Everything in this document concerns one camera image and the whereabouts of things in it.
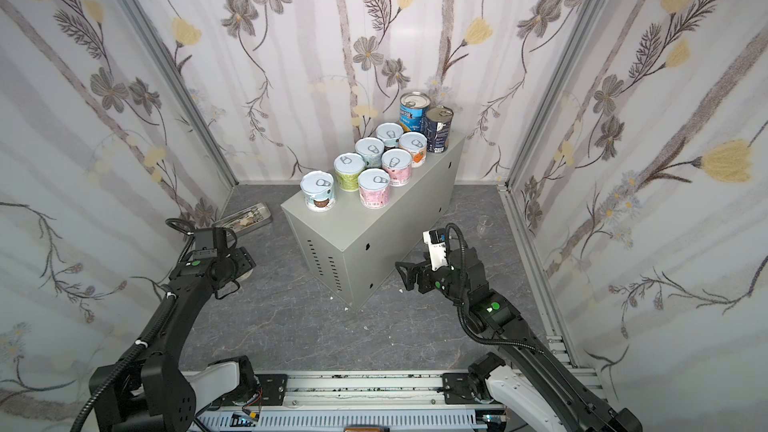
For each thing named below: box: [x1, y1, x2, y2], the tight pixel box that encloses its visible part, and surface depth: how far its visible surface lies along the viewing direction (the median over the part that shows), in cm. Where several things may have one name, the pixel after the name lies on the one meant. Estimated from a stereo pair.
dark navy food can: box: [425, 105, 454, 154], surface depth 77 cm
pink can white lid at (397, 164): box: [381, 148, 412, 186], surface depth 72 cm
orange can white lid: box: [398, 131, 428, 168], surface depth 77 cm
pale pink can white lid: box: [358, 168, 390, 209], surface depth 68 cm
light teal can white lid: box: [355, 137, 385, 169], surface depth 75 cm
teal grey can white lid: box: [300, 170, 335, 213], surface depth 67 cm
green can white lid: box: [334, 152, 366, 192], surface depth 71 cm
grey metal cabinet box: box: [281, 132, 466, 311], surface depth 72 cm
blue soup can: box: [399, 91, 431, 133], surface depth 80 cm
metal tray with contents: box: [212, 202, 272, 235], surface depth 110 cm
